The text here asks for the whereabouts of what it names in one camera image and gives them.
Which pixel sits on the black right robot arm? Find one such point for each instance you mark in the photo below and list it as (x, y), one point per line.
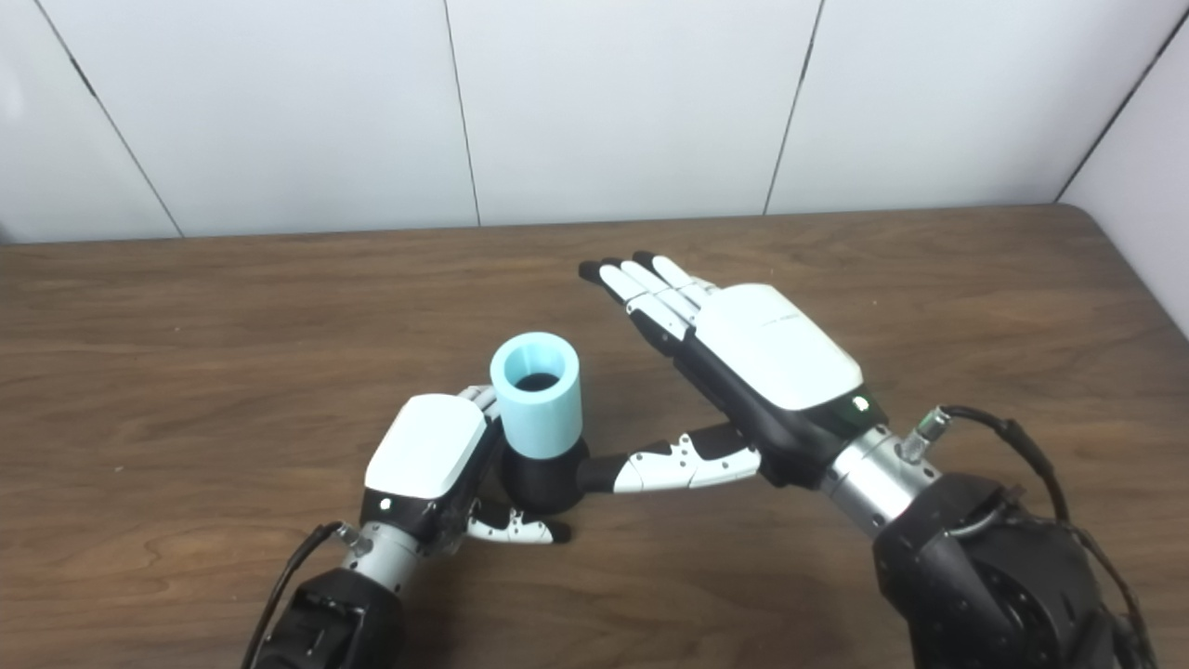
(985, 576)

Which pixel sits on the black nozzle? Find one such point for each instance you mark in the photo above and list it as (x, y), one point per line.
(543, 483)

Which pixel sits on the white and black left hand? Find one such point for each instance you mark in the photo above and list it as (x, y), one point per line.
(427, 446)

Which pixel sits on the white and black right hand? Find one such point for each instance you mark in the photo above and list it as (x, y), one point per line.
(780, 348)

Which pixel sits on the light blue cylinder cup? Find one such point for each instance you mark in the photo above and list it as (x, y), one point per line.
(543, 418)

